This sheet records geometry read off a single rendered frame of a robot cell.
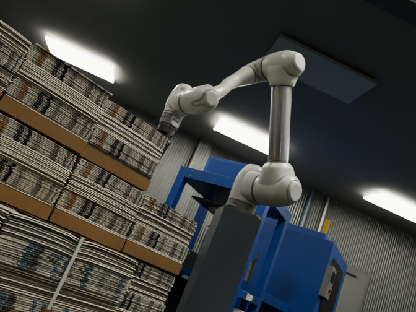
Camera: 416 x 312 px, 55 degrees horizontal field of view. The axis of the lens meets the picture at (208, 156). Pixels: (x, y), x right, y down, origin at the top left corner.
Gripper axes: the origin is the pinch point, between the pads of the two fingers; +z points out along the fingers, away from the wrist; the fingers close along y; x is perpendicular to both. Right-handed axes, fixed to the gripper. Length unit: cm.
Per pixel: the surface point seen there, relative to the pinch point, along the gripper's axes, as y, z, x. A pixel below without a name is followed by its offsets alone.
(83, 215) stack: 18.5, 29.4, -25.5
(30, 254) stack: 48, 44, -47
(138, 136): 17.3, -3.9, -19.7
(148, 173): 17.9, 5.9, -9.5
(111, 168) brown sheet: 17.1, 11.1, -23.6
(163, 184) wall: -528, -119, 359
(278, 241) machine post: -92, -28, 214
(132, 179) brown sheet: 17.4, 10.8, -14.2
